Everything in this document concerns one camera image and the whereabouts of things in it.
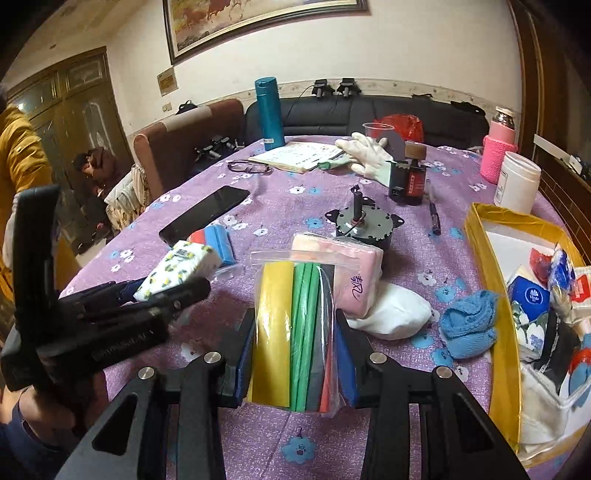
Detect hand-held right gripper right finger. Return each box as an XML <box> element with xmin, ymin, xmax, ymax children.
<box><xmin>333</xmin><ymin>308</ymin><xmax>532</xmax><ymax>480</ymax></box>

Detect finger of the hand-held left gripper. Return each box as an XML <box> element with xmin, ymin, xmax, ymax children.
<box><xmin>83</xmin><ymin>276</ymin><xmax>212</xmax><ymax>324</ymax></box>
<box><xmin>58</xmin><ymin>279</ymin><xmax>145</xmax><ymax>320</ymax></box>

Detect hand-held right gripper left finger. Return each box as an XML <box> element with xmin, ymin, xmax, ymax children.
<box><xmin>55</xmin><ymin>318</ymin><xmax>256</xmax><ymax>480</ymax></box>

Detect lemon-print tissue pack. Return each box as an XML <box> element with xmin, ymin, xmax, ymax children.
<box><xmin>134</xmin><ymin>240</ymin><xmax>221</xmax><ymax>304</ymax></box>

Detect bag of yellow green sheets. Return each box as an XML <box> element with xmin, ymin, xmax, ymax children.
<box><xmin>248</xmin><ymin>249</ymin><xmax>360</xmax><ymax>418</ymax></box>

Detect bag of red blue sheets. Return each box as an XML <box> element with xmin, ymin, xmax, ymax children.
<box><xmin>187</xmin><ymin>224</ymin><xmax>240</xmax><ymax>269</ymax></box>

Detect white sock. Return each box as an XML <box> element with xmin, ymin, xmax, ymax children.
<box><xmin>346</xmin><ymin>281</ymin><xmax>433</xmax><ymax>341</ymax></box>

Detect pink tissue pack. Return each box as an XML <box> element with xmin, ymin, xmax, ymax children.
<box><xmin>291</xmin><ymin>232</ymin><xmax>385</xmax><ymax>320</ymax></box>

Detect yellow cardboard box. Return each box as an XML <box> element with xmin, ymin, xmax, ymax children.
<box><xmin>463</xmin><ymin>202</ymin><xmax>591</xmax><ymax>466</ymax></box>

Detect blue floral tissue pack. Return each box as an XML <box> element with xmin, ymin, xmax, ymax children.
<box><xmin>507</xmin><ymin>275</ymin><xmax>552</xmax><ymax>354</ymax></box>

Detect white cloth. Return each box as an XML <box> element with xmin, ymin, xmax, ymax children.
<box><xmin>518</xmin><ymin>364</ymin><xmax>591</xmax><ymax>446</ymax></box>

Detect black foil packet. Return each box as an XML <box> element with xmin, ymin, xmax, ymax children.
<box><xmin>531</xmin><ymin>308</ymin><xmax>583</xmax><ymax>398</ymax></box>

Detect blue white plastic bag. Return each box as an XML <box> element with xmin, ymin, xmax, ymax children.
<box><xmin>549</xmin><ymin>249</ymin><xmax>579</xmax><ymax>300</ymax></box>

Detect white pack red label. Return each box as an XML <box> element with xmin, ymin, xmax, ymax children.
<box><xmin>573</xmin><ymin>265</ymin><xmax>591</xmax><ymax>309</ymax></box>

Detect person's left forearm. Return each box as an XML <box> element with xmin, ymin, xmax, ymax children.
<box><xmin>0</xmin><ymin>406</ymin><xmax>100</xmax><ymax>480</ymax></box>

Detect person's left hand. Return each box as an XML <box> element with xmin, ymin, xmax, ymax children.
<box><xmin>0</xmin><ymin>387</ymin><xmax>77</xmax><ymax>435</ymax></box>

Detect black smartphone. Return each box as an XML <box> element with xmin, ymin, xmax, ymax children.
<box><xmin>158</xmin><ymin>185</ymin><xmax>251</xmax><ymax>247</ymax></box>

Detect beige patterned cloth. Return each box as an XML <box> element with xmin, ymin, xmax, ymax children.
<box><xmin>105</xmin><ymin>164</ymin><xmax>154</xmax><ymax>232</ymax></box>

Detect purple floral tablecloth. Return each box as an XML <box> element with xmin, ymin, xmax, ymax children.
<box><xmin>60</xmin><ymin>135</ymin><xmax>568</xmax><ymax>480</ymax></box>

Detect dark-framed eyeglasses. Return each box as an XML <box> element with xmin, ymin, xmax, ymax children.
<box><xmin>226</xmin><ymin>159</ymin><xmax>274</xmax><ymax>176</ymax></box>

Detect grey electric motor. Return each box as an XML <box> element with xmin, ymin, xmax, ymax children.
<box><xmin>323</xmin><ymin>185</ymin><xmax>404</xmax><ymax>252</ymax></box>

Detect spare black gripper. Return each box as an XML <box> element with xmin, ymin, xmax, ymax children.
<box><xmin>193</xmin><ymin>135</ymin><xmax>242</xmax><ymax>163</ymax></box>

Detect brown upholstered chair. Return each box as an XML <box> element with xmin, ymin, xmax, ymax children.
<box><xmin>133</xmin><ymin>98</ymin><xmax>245</xmax><ymax>200</ymax></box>

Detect wooden wardrobe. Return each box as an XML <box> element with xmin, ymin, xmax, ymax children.
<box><xmin>7</xmin><ymin>46</ymin><xmax>136</xmax><ymax>259</ymax></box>

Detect black pen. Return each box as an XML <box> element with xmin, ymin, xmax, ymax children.
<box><xmin>426</xmin><ymin>179</ymin><xmax>442</xmax><ymax>237</ymax></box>

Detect paper booklet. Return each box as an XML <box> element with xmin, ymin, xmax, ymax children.
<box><xmin>248</xmin><ymin>141</ymin><xmax>346</xmax><ymax>174</ymax></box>

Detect green white packet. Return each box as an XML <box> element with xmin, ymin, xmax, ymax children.
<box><xmin>316</xmin><ymin>154</ymin><xmax>354</xmax><ymax>171</ymax></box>

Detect black bottle red label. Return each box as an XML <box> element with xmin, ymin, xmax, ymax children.
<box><xmin>387</xmin><ymin>141</ymin><xmax>428</xmax><ymax>207</ymax></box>

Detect teal thermos bottle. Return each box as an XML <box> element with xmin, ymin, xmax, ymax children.
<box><xmin>255</xmin><ymin>78</ymin><xmax>286</xmax><ymax>150</ymax></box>

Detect white glove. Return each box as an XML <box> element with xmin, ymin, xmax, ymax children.
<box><xmin>335</xmin><ymin>131</ymin><xmax>395</xmax><ymax>176</ymax></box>

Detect black leather sofa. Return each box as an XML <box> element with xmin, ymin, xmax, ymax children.
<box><xmin>244</xmin><ymin>95</ymin><xmax>490</xmax><ymax>139</ymax></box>

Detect clear plastic cup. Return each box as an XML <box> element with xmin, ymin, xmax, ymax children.
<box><xmin>362</xmin><ymin>121</ymin><xmax>394</xmax><ymax>144</ymax></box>

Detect large red plastic bag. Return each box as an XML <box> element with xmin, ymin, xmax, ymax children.
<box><xmin>374</xmin><ymin>114</ymin><xmax>424</xmax><ymax>144</ymax></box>

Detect white plastic jar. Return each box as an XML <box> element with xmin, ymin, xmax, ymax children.
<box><xmin>493</xmin><ymin>151</ymin><xmax>542</xmax><ymax>214</ymax></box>

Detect pink knit-sleeved bottle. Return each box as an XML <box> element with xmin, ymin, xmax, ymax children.
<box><xmin>479</xmin><ymin>106</ymin><xmax>519</xmax><ymax>184</ymax></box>

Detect brick-pattern wooden counter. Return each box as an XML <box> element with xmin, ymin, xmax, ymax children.
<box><xmin>533</xmin><ymin>134</ymin><xmax>591</xmax><ymax>241</ymax></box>

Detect framed painting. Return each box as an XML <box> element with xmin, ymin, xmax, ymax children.
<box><xmin>163</xmin><ymin>0</ymin><xmax>371</xmax><ymax>66</ymax></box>

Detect assorted counter clutter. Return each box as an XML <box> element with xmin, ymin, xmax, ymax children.
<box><xmin>566</xmin><ymin>152</ymin><xmax>591</xmax><ymax>181</ymax></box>

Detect yellow wall notice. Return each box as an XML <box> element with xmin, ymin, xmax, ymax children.
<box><xmin>157</xmin><ymin>66</ymin><xmax>179</xmax><ymax>97</ymax></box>

